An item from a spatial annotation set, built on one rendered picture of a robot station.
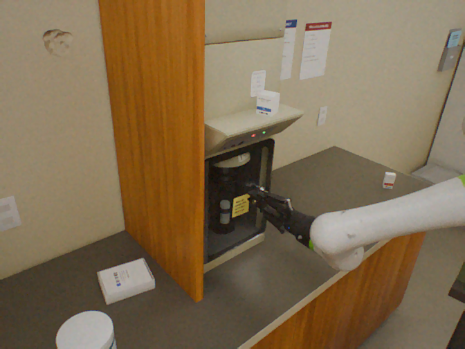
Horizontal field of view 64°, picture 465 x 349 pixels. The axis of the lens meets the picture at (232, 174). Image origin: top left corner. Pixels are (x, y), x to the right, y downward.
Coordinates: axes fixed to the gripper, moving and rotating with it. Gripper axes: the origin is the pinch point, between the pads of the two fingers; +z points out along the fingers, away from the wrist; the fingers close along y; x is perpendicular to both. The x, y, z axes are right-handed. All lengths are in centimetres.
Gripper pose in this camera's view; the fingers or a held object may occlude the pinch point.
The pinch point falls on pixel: (257, 199)
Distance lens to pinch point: 127.5
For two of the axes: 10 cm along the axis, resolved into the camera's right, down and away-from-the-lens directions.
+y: 0.4, -8.8, -4.8
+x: -7.5, 2.9, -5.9
